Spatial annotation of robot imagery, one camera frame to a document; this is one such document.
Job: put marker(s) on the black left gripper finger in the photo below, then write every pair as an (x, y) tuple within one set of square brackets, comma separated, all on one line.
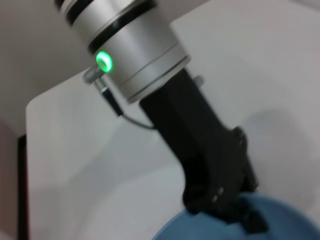
[(253, 222)]

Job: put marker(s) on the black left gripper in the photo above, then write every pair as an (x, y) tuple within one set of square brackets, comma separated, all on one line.
[(200, 150)]

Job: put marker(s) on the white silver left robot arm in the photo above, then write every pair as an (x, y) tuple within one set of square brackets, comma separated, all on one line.
[(135, 45)]

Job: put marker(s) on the blue bowl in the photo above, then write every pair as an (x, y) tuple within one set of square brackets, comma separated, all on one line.
[(287, 220)]

